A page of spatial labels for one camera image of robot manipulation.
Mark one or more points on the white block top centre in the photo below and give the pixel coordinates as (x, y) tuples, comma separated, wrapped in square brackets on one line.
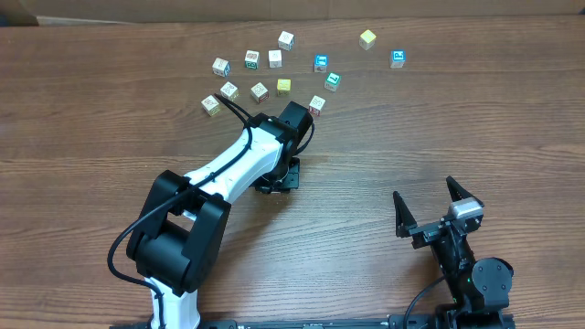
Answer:
[(286, 40)]

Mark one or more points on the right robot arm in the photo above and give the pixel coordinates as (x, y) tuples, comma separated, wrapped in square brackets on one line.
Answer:
[(479, 288)]

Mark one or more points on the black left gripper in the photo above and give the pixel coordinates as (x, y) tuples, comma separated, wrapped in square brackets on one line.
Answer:
[(283, 181)]

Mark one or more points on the white block blue side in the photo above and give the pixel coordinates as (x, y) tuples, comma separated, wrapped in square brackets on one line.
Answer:
[(221, 67)]

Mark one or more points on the white block red letter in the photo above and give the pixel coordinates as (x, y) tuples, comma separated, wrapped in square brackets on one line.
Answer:
[(316, 105)]

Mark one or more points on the white X block yellow side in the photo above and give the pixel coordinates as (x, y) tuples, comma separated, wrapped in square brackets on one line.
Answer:
[(229, 91)]

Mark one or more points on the yellow K block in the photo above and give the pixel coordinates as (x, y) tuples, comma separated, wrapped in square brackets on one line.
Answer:
[(284, 87)]

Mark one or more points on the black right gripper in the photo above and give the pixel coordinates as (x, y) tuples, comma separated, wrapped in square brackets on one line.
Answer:
[(434, 228)]

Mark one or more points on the white block red side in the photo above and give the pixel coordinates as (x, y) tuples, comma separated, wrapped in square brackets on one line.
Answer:
[(259, 92)]

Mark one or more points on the green L block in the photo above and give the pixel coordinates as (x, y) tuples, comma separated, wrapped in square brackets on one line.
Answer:
[(332, 81)]

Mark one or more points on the plain white number block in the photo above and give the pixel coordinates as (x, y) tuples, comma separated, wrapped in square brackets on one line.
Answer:
[(275, 59)]

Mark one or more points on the white block green side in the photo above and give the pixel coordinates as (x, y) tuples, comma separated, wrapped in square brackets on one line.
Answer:
[(251, 60)]

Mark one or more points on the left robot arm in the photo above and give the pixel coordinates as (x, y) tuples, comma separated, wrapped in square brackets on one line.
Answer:
[(175, 241)]

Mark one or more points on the blue P block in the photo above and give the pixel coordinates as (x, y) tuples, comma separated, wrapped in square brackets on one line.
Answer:
[(397, 59)]

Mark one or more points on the yellow top block far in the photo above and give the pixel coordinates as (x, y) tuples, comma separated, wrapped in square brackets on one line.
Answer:
[(367, 39)]

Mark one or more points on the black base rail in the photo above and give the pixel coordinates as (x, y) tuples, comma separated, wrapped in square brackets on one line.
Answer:
[(320, 324)]

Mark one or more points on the blue T block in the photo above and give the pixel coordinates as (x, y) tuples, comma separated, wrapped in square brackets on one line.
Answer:
[(320, 63)]

